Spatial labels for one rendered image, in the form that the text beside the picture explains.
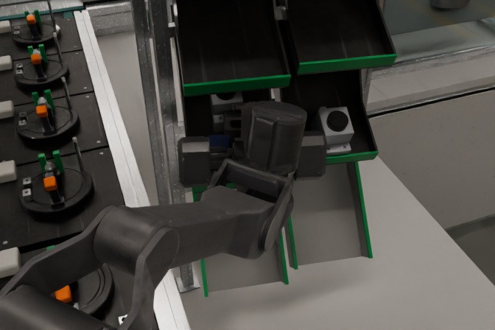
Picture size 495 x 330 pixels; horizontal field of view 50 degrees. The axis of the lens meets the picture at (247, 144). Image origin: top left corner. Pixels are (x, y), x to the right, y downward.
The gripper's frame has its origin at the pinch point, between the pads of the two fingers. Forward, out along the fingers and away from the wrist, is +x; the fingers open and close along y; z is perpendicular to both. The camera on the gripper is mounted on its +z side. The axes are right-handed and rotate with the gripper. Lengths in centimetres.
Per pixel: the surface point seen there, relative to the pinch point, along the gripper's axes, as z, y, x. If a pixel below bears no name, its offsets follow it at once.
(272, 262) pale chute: -23.5, -4.7, 5.6
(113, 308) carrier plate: -29.0, 21.2, 4.4
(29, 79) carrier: -10, 47, 73
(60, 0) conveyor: 1, 51, 143
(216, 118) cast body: 1.8, 3.8, 5.8
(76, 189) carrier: -20.4, 30.0, 30.1
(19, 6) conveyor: 0, 65, 139
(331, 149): -2.5, -12.6, 2.4
